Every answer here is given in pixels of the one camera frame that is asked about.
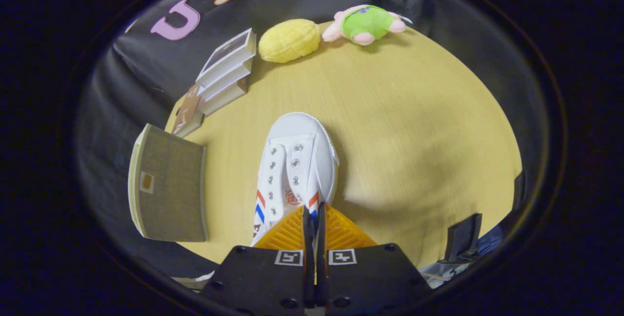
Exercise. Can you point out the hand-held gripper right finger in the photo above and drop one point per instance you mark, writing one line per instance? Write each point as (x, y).
(370, 277)

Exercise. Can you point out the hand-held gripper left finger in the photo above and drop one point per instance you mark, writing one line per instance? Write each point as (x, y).
(263, 277)

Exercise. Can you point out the white canvas shoe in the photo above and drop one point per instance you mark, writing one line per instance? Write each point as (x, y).
(297, 133)

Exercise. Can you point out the blue and white cloth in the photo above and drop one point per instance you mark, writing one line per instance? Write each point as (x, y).
(453, 272)

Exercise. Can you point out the reddish brown book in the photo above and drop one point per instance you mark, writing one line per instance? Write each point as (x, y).
(226, 97)

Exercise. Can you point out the yellow plush toy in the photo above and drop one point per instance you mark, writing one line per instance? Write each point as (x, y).
(289, 40)

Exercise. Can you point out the black backdrop cloth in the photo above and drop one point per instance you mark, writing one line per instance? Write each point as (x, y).
(146, 62)

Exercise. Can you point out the pink and green plush toy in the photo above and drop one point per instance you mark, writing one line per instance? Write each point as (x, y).
(365, 23)

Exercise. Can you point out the black plastic bracket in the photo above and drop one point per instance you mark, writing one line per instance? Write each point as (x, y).
(463, 238)

